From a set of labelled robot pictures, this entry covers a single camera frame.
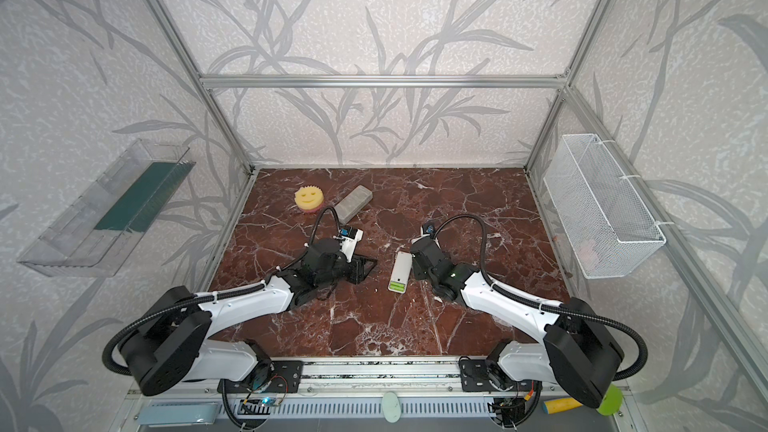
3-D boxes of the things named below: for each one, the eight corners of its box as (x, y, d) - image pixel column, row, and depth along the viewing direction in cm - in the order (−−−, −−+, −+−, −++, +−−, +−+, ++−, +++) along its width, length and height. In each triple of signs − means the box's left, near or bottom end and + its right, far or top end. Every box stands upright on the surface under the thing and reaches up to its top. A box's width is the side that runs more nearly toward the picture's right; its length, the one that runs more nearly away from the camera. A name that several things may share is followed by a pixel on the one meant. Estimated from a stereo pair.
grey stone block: (330, 214, 109) (328, 208, 106) (361, 189, 117) (360, 183, 114) (343, 225, 106) (341, 219, 103) (374, 198, 114) (373, 192, 111)
